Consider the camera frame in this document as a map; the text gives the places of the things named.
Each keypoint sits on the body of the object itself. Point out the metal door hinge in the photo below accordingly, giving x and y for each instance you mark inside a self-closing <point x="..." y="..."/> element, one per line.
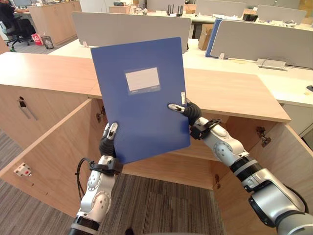
<point x="217" y="181"/>
<point x="100" y="117"/>
<point x="263" y="137"/>

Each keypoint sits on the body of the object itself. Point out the red bag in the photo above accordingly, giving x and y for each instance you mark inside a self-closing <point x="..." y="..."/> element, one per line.
<point x="37" y="39"/>

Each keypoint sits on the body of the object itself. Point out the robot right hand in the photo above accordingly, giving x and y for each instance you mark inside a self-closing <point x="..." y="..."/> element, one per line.
<point x="193" y="112"/>

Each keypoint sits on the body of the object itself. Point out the plain wood cabinet door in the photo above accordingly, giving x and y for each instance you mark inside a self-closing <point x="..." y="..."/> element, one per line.
<point x="281" y="156"/>

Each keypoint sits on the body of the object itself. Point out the grey desk divider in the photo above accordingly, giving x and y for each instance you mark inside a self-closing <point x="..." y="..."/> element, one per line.
<point x="127" y="29"/>
<point x="281" y="14"/>
<point x="220" y="7"/>
<point x="264" y="44"/>

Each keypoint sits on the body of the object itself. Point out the black office chair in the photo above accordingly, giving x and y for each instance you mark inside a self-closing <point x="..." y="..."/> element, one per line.
<point x="20" y="29"/>

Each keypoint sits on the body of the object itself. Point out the open wood office cabinet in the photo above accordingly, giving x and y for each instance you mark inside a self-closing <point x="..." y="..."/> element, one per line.
<point x="220" y="90"/>

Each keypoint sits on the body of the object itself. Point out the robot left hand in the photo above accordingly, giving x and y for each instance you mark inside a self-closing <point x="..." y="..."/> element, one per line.
<point x="107" y="147"/>

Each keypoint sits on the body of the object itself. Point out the white latch with red button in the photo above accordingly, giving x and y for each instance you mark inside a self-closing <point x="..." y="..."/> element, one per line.
<point x="22" y="169"/>

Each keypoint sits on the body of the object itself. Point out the small black desk item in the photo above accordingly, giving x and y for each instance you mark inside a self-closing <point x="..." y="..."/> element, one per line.
<point x="310" y="88"/>

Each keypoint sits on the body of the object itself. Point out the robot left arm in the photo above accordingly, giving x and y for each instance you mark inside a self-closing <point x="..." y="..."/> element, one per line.
<point x="97" y="195"/>

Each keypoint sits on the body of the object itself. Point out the blue folder with white label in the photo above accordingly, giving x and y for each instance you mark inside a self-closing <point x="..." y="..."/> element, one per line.
<point x="141" y="102"/>

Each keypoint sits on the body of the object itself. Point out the person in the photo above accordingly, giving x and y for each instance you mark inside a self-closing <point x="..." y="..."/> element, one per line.
<point x="7" y="12"/>

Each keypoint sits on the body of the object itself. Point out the black box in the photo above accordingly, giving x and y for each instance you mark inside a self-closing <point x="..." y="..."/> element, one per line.
<point x="250" y="17"/>

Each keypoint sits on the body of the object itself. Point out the cardboard box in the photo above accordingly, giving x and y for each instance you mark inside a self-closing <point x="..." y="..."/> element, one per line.
<point x="205" y="36"/>

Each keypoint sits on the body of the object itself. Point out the black mesh wastebasket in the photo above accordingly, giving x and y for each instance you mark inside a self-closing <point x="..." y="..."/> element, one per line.
<point x="47" y="42"/>

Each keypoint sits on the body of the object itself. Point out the computer monitor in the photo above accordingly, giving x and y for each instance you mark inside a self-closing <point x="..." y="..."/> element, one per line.
<point x="22" y="3"/>

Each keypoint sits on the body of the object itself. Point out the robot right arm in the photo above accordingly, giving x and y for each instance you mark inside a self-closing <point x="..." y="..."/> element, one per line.
<point x="269" y="195"/>

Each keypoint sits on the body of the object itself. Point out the wood door with white latch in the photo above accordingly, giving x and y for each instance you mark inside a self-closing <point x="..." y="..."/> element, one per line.
<point x="49" y="159"/>

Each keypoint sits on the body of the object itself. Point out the blue panel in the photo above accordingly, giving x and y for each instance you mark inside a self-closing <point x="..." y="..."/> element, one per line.
<point x="212" y="39"/>

